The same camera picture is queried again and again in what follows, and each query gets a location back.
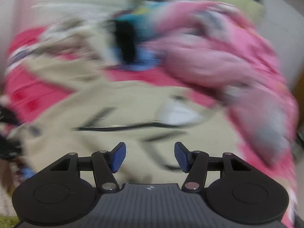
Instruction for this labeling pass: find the pink checked garment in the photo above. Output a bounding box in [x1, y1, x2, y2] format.
[43, 26, 107, 62]

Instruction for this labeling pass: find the pink floral quilt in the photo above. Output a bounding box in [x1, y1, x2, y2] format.
[142, 0, 300, 167]

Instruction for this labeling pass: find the pink floral bed blanket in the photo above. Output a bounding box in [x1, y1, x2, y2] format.
[5, 26, 300, 228]

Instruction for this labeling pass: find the cream fleece garment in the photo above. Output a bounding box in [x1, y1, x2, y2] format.
[100, 24, 119, 64]

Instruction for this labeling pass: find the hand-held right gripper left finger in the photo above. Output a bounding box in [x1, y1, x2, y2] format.
[50, 142, 127, 193]

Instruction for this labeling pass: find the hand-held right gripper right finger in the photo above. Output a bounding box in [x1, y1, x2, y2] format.
[174, 142, 251, 193]

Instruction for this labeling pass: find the beige jacket with black trim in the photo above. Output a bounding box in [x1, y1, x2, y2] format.
[7, 59, 240, 183]

